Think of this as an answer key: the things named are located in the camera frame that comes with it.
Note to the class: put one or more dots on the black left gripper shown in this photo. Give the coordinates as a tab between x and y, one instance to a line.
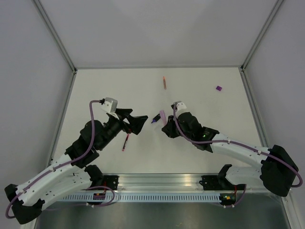
136	122

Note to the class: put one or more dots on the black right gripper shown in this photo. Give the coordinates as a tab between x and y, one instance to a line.
168	129

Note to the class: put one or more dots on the pink highlighter pen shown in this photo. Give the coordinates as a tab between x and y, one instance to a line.
163	117

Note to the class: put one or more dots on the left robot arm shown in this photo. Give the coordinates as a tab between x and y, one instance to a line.
74	170

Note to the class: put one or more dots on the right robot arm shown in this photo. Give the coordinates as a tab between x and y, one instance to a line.
271	168

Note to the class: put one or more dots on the red gel pen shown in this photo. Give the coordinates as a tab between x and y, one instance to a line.
125	142

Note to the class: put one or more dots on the orange pencil-like pen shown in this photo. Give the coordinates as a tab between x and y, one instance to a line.
164	83

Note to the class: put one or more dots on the black purple-tip highlighter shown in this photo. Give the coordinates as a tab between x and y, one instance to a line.
156	119

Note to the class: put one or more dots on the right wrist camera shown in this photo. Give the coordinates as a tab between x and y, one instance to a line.
179	107

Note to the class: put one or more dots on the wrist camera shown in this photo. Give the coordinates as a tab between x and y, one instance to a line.
179	107
108	105

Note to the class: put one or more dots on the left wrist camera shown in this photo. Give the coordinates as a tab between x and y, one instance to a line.
108	105

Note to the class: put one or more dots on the aluminium mounting rail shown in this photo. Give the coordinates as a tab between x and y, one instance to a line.
157	181

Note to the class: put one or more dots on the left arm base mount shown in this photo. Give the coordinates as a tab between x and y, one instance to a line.
97	178

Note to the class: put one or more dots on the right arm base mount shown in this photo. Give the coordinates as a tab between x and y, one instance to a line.
217	182

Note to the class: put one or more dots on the white slotted cable duct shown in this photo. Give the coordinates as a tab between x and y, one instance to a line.
143	197

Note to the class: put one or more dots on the left aluminium frame post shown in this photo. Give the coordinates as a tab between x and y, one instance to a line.
46	19

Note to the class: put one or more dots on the aluminium frame post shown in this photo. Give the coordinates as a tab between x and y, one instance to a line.
46	19
262	32

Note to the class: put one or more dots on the right aluminium frame post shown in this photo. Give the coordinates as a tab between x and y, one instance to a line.
262	32

